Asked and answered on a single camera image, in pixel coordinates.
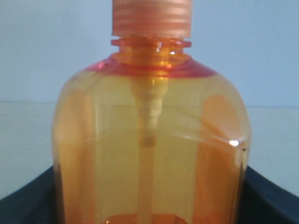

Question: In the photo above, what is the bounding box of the orange pump soap bottle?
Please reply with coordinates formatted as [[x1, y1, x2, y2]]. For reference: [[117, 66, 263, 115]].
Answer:
[[52, 0, 251, 224]]

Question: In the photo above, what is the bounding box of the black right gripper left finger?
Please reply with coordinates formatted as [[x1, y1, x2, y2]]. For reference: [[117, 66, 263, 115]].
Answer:
[[0, 167, 56, 224]]

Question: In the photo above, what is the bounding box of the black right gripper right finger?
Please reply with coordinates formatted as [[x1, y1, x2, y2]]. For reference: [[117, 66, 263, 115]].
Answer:
[[244, 167, 299, 224]]

